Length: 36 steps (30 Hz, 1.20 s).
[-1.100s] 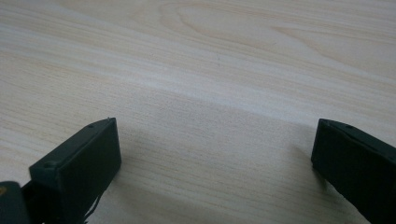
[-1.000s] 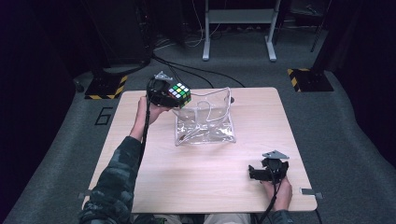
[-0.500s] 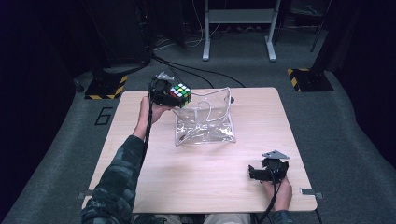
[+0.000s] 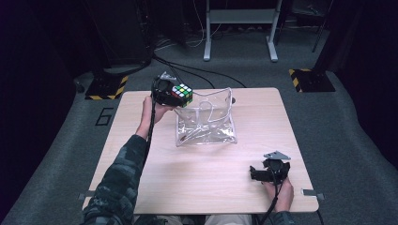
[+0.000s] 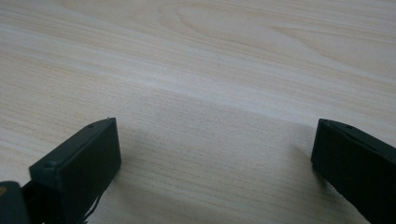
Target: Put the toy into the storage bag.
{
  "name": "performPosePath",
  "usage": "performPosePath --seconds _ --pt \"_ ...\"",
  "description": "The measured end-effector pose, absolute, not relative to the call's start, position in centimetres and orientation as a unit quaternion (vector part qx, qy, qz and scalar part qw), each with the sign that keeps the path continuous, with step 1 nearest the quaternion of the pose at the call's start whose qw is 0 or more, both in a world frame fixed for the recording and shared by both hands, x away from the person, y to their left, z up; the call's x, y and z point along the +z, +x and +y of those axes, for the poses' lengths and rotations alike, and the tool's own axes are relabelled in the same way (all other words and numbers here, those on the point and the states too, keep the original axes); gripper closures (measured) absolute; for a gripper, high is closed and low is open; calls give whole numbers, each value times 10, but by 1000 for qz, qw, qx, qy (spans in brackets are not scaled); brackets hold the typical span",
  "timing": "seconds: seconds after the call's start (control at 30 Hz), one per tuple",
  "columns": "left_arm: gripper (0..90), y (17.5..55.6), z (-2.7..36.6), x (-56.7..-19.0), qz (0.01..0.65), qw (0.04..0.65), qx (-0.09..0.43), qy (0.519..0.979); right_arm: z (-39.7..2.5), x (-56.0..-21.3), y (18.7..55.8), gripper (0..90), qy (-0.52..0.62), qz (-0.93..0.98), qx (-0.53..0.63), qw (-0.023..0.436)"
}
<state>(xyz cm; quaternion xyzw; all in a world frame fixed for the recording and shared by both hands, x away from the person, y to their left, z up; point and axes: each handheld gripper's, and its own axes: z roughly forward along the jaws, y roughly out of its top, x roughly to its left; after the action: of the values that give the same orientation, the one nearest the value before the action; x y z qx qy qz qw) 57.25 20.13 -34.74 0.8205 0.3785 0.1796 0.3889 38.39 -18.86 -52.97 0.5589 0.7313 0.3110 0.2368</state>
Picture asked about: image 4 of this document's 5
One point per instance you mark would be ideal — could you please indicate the white desk frame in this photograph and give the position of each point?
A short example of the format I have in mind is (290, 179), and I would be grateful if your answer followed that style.
(239, 18)

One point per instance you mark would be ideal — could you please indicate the black yellow striped stand base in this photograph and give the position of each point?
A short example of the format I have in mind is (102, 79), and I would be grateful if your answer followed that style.
(106, 87)
(311, 80)

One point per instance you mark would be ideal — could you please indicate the person's right hand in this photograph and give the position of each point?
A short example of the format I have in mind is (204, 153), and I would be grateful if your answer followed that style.
(283, 195)

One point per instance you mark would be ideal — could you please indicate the clear plastic bag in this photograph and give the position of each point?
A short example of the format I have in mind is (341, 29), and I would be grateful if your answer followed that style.
(206, 120)

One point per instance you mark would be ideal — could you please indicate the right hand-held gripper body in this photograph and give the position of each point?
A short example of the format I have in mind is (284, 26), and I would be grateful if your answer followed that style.
(277, 168)

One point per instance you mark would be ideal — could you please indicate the colourful puzzle cube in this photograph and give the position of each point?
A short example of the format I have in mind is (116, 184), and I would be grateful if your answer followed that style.
(182, 93)

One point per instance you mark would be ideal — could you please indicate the person's left hand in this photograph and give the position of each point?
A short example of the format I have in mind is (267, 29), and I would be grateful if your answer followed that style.
(151, 114)

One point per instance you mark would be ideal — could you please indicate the grey metal table bracket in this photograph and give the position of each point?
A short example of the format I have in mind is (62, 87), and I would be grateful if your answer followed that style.
(86, 195)
(313, 193)

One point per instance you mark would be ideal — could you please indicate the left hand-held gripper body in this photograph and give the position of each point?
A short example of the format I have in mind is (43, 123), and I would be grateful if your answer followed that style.
(162, 92)

